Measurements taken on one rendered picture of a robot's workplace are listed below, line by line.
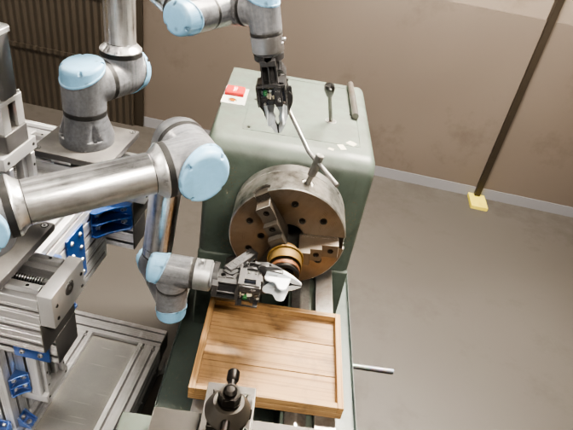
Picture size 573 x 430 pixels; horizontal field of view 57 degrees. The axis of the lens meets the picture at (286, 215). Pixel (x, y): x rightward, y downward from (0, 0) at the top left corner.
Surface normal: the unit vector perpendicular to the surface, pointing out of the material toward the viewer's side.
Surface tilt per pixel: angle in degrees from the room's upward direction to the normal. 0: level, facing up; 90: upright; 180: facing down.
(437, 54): 90
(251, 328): 0
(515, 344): 0
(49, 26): 90
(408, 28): 90
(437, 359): 0
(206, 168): 89
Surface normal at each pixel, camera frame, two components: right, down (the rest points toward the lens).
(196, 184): 0.61, 0.52
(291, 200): -0.05, 0.57
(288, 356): 0.15, -0.81
